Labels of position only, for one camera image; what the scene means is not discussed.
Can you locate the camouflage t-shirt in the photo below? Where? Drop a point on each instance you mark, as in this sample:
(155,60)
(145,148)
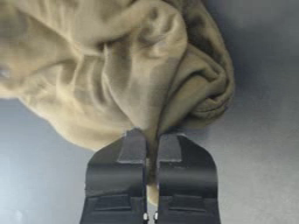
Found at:
(116,73)

